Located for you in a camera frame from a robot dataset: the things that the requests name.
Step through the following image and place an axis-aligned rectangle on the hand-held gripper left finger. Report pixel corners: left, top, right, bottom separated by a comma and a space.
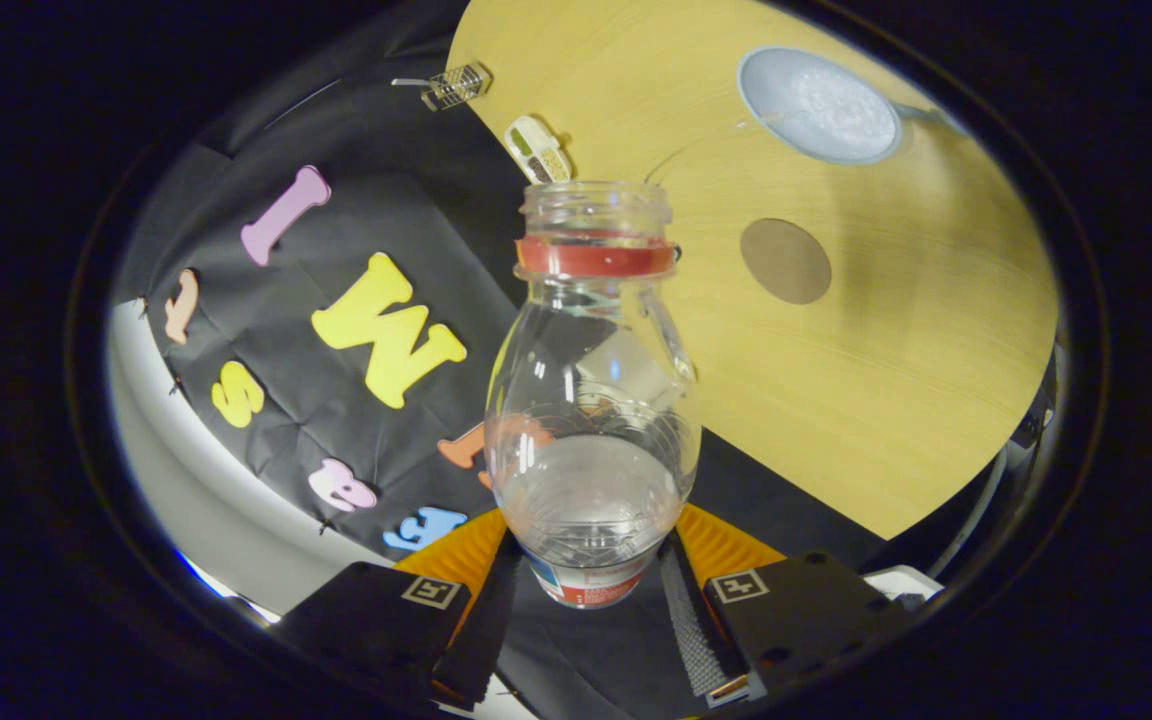
276, 508, 527, 711

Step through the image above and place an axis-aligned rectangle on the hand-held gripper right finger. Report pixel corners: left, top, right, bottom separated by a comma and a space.
658, 503, 912, 711

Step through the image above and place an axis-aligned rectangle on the clear juice bottle red ring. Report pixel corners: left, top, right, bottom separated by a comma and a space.
484, 181, 702, 609

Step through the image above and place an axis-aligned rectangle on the round brown coaster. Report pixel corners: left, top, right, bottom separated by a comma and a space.
740, 218, 833, 306

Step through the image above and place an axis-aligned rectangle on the white cup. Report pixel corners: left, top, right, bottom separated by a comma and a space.
736, 46, 967, 167

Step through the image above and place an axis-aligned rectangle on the white box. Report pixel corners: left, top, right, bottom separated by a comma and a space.
861, 565, 945, 604

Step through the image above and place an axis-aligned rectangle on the wooden table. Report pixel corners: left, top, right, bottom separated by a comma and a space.
446, 0, 1059, 541

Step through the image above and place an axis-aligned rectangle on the white divided dish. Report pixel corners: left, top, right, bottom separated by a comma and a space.
504, 115, 574, 185

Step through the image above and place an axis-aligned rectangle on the metal wire holder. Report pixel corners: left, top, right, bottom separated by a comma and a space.
420, 62, 493, 112

